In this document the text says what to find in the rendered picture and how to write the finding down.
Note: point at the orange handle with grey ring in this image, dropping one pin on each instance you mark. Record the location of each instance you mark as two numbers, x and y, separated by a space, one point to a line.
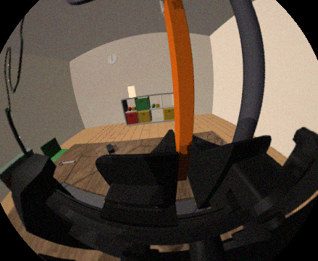
181 60

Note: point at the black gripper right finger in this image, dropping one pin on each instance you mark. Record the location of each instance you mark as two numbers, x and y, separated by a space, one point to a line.
210 163

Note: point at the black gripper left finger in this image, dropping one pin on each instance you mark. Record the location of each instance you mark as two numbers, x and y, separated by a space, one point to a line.
158 168

